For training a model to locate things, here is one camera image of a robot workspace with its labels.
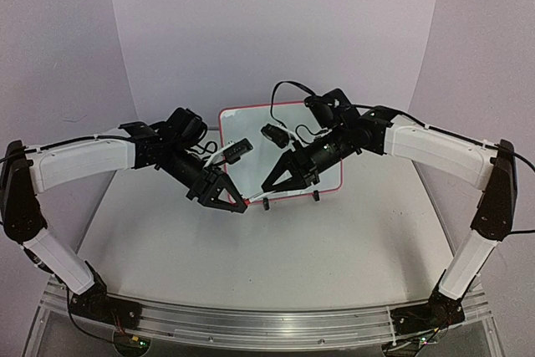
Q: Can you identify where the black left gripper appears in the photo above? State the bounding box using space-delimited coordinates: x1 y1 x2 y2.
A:
164 143 249 213

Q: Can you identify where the pink framed whiteboard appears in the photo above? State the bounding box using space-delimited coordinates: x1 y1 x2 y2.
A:
217 100 344 204

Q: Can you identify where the whiteboard marker silver body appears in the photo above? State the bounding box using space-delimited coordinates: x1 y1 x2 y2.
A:
245 191 292 208

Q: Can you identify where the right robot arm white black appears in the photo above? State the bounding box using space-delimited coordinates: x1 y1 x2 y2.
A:
262 89 517 334

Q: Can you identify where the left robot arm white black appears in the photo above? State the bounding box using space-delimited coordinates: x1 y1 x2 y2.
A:
1 108 252 321

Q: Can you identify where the black left whiteboard stand foot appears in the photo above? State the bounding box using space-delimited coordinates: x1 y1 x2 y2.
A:
262 197 270 211

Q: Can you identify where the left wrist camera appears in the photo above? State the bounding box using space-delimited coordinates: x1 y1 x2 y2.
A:
223 138 253 165

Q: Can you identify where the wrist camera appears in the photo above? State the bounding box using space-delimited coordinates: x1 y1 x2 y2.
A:
261 124 290 149
223 138 253 165

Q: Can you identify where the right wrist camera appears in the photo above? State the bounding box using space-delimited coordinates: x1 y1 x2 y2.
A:
261 124 290 149

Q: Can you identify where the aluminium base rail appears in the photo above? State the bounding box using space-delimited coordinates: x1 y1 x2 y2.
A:
39 281 498 352

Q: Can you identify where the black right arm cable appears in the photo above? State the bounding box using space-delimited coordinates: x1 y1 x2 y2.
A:
269 80 535 235

